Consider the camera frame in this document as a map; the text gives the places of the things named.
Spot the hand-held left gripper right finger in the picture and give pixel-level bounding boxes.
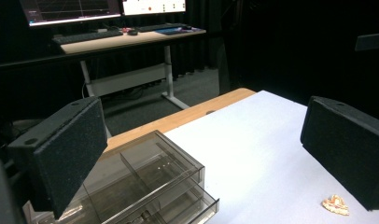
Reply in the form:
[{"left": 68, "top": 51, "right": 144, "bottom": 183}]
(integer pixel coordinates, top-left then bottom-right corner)
[{"left": 300, "top": 95, "right": 379, "bottom": 212}]

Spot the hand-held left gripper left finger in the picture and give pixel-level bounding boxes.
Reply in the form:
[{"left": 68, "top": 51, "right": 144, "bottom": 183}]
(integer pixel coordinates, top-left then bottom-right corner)
[{"left": 7, "top": 96, "right": 108, "bottom": 220}]

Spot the clear smoky plastic drawer box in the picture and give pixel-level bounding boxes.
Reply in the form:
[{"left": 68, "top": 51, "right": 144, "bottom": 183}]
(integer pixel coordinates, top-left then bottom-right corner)
[{"left": 28, "top": 130, "right": 220, "bottom": 224}]

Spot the white table mat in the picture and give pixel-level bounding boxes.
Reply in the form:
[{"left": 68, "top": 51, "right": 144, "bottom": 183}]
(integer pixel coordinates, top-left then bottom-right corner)
[{"left": 163, "top": 90, "right": 379, "bottom": 224}]

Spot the black keyboard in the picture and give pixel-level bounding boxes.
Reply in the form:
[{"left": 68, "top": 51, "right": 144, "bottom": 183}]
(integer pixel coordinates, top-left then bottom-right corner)
[
  {"left": 51, "top": 29, "right": 124, "bottom": 46},
  {"left": 134, "top": 22, "right": 189, "bottom": 34}
]

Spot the wooden standing desk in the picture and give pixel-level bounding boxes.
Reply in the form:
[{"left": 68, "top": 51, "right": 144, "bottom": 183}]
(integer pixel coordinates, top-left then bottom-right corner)
[{"left": 51, "top": 28, "right": 207, "bottom": 110}]

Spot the computer monitor with dark screen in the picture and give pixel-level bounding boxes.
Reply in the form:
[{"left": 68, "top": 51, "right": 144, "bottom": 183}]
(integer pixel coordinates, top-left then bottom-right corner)
[{"left": 19, "top": 0, "right": 122, "bottom": 28}]

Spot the blue notebook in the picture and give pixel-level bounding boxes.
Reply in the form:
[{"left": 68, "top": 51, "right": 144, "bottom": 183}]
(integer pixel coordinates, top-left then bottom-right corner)
[{"left": 154, "top": 26, "right": 204, "bottom": 35}]

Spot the computer monitor with white screen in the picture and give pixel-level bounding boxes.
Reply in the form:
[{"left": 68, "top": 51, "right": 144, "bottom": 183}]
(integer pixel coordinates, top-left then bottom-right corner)
[{"left": 121, "top": 0, "right": 188, "bottom": 17}]

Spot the black curtain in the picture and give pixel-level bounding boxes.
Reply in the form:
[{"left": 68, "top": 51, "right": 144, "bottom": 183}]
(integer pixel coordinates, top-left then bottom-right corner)
[{"left": 170, "top": 0, "right": 242, "bottom": 80}]

